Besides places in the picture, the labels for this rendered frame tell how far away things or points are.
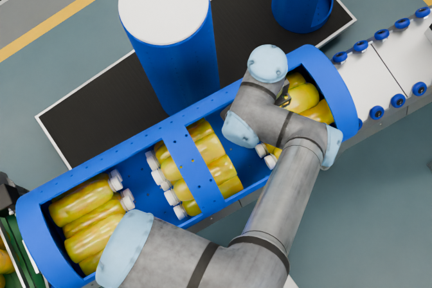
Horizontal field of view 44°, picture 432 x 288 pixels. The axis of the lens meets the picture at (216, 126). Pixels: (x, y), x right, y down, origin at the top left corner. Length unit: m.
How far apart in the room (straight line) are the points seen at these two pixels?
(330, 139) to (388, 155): 1.67
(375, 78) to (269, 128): 0.79
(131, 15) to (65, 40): 1.24
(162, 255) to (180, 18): 1.05
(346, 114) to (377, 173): 1.25
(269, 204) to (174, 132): 0.57
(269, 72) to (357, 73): 0.75
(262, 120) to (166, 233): 0.36
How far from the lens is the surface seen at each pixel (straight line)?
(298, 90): 1.41
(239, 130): 1.00
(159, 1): 1.70
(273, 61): 1.03
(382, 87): 1.74
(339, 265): 2.56
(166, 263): 0.72
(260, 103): 1.02
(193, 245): 0.73
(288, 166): 0.91
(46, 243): 1.37
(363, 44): 1.72
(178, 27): 1.65
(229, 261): 0.73
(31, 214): 1.40
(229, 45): 2.58
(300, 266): 2.53
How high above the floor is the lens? 2.52
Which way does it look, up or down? 75 degrees down
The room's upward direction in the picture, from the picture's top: 10 degrees counter-clockwise
